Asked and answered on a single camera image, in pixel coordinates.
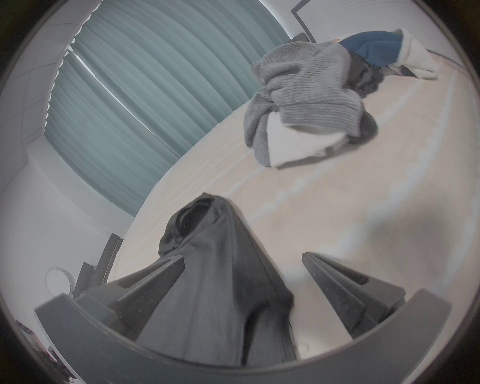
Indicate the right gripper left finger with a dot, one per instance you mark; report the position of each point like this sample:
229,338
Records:
131,300

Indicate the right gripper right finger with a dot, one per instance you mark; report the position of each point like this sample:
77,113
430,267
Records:
341,296

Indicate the black T-shirt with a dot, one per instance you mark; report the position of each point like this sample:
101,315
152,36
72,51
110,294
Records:
217,281

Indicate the bed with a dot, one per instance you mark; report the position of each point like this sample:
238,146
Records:
356,168

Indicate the pile of clothes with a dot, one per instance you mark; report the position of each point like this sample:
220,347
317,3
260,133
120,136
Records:
311,93

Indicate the black chest of drawers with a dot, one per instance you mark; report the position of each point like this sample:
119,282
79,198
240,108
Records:
110,255

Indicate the black dressing table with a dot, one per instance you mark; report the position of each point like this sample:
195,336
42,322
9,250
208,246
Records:
84,275

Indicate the round white-framed mirror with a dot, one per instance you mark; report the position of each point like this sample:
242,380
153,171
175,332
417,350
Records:
56,283

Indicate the blue-green curtain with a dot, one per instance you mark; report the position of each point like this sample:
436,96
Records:
168,56
93,150

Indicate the grey bedside table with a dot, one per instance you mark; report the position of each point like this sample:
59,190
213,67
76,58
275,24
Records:
300,37

